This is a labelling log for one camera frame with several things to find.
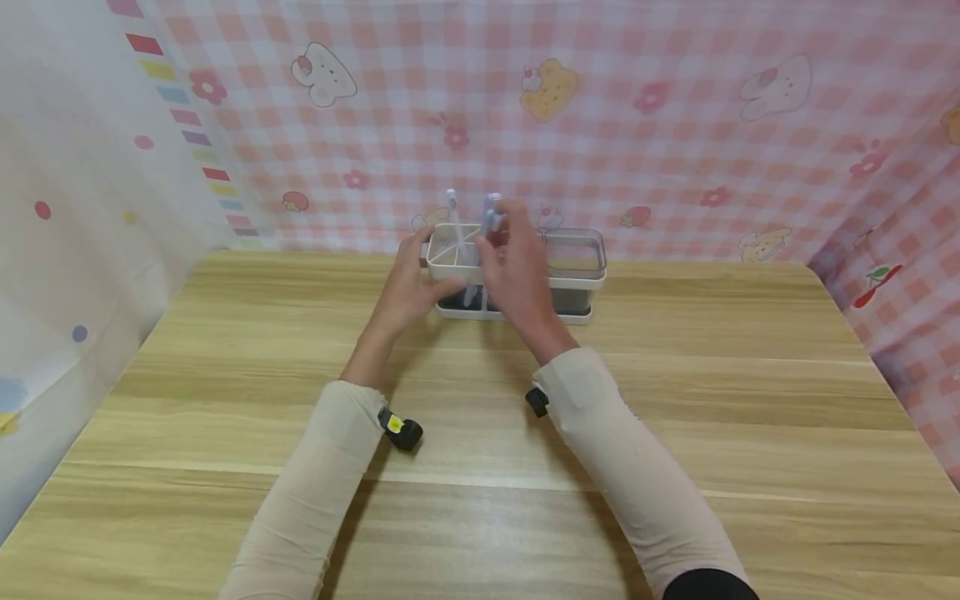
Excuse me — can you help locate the person's right hand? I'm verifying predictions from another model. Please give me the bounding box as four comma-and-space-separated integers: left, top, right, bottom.
474, 198, 580, 363

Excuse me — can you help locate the person's left hand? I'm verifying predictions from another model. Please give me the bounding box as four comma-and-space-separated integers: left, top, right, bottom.
365, 229, 467, 355

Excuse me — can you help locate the white compartment holder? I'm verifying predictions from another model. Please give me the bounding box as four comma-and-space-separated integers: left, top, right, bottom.
420, 222, 608, 325

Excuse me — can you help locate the person's left forearm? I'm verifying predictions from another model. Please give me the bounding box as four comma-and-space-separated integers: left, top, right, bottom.
218, 333, 400, 600

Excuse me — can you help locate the person's right forearm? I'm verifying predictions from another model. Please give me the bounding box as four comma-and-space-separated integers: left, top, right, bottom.
523, 332, 760, 600

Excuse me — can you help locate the white toothbrush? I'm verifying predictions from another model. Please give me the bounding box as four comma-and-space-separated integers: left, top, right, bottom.
445, 189, 473, 263

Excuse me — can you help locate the transparent grey cup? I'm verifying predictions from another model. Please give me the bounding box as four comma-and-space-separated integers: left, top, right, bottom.
542, 228, 608, 317

